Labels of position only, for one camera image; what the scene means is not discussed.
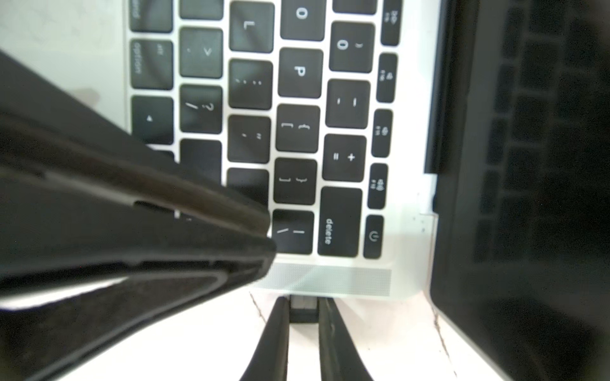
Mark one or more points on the small black usb receiver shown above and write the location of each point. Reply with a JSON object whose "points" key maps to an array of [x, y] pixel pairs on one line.
{"points": [[303, 309]]}

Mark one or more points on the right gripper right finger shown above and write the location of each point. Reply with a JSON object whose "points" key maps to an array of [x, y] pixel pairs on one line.
{"points": [[339, 358]]}

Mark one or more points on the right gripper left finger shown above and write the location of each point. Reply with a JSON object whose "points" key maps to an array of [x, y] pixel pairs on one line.
{"points": [[270, 359]]}

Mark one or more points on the silver laptop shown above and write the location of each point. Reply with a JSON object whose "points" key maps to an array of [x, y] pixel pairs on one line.
{"points": [[459, 148]]}

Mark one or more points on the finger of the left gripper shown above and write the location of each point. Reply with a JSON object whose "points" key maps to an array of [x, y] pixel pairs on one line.
{"points": [[82, 201]]}

